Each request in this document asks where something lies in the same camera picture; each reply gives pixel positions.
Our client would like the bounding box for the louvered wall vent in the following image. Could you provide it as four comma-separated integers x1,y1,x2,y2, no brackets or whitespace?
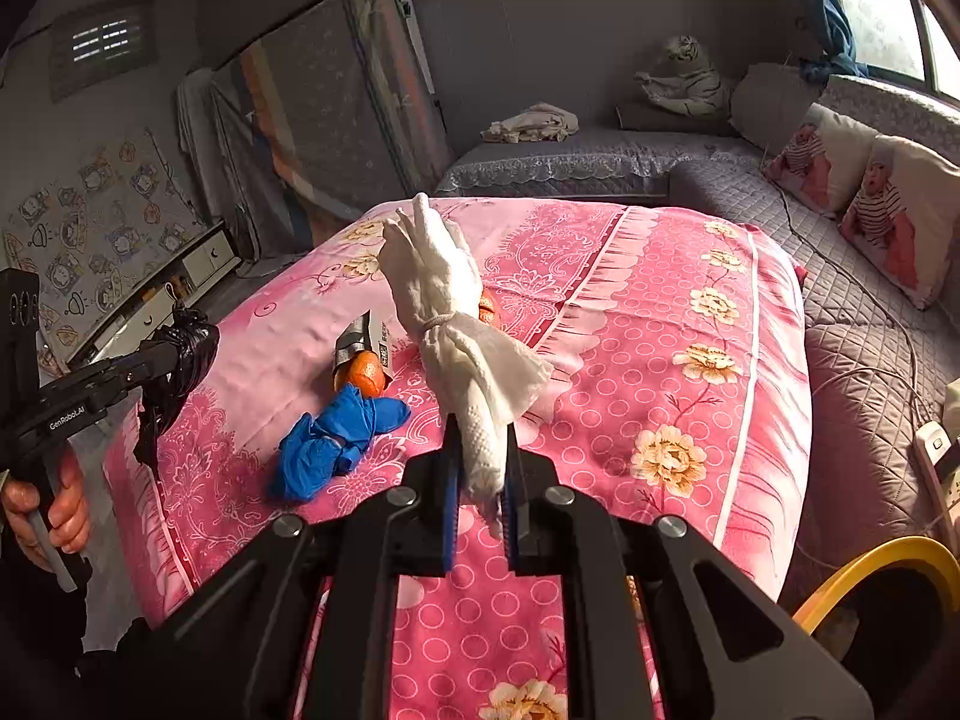
49,4,159,84

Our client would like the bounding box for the white power strip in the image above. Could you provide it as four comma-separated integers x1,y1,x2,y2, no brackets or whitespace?
911,420,960,542

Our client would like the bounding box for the pink floral bedspread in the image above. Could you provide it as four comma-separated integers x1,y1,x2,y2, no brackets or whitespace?
101,196,815,720

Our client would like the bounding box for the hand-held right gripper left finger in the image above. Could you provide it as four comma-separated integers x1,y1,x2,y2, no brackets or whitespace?
112,414,462,720

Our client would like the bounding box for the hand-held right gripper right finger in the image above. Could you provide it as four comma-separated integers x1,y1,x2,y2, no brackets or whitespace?
504,426,875,720

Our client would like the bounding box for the grey quilted sofa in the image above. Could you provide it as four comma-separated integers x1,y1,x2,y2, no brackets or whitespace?
667,73,960,605

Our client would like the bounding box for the black plastic bag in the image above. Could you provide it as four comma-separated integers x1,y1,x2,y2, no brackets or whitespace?
133,306,221,467

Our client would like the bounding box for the yellow-rimmed bin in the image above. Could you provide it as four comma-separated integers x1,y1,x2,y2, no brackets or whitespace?
791,536,960,720

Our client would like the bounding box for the crumpled beige cloth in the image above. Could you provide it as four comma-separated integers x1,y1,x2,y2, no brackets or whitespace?
480,103,581,146

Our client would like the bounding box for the short blue curtain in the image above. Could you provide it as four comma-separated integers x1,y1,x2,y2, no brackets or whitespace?
787,0,872,84

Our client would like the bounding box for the dark silver foil wrapper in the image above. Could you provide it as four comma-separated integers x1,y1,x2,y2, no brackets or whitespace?
334,310,395,383

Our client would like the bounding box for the grey lace-trimmed daybed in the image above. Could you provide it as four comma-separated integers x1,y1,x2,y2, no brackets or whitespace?
435,127,751,203

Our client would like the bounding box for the flat grey pillow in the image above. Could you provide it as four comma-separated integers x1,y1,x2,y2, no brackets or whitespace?
616,101,740,138

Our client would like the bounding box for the baby print pillow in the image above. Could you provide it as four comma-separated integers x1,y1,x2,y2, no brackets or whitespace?
761,103,879,218
838,135,960,311

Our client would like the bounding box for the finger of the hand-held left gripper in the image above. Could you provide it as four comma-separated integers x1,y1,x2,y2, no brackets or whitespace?
105,366,182,418
112,328,197,380

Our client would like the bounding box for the large grey cushion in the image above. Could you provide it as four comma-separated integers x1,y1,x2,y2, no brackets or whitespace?
729,64,826,152

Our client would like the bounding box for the cartoon wall poster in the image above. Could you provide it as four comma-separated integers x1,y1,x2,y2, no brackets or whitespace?
0,127,208,385

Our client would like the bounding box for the black cable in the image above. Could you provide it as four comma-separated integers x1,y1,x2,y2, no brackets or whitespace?
771,165,940,422

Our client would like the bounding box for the white low cabinet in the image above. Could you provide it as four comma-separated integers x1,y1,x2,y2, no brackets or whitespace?
64,221,245,373

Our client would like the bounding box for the striped cloth covered wardrobe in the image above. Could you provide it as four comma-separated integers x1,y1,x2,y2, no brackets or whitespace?
210,0,455,257

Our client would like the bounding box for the person's left hand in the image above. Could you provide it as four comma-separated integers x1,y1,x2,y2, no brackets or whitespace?
0,450,92,572

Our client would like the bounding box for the hanging white cloth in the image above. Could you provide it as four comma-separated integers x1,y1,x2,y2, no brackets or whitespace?
176,67,227,205

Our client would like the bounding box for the white tiger plush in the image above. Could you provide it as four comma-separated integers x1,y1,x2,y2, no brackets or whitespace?
634,34,740,120

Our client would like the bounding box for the window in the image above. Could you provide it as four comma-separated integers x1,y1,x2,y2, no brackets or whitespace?
817,0,960,103

